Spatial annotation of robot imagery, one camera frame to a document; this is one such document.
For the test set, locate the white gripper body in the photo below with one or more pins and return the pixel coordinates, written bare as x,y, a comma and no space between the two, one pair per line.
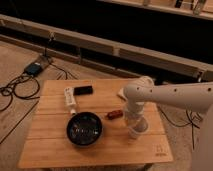
133,113

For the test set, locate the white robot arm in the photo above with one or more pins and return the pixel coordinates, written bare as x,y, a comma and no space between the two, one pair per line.
197,97

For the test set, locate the red-brown sausage toy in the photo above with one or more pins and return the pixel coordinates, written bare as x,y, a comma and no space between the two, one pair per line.
114,114

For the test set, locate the white sponge block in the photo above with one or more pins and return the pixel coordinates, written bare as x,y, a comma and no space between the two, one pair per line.
121,94

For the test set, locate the black frying pan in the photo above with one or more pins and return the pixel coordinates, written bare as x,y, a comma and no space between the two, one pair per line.
84,129

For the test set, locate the black rectangular box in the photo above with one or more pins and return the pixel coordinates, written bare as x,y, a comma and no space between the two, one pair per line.
83,90

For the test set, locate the wooden slatted table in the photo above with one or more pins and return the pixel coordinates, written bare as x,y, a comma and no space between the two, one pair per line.
47,145

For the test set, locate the black power adapter box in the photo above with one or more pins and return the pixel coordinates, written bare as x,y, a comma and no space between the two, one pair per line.
33,69

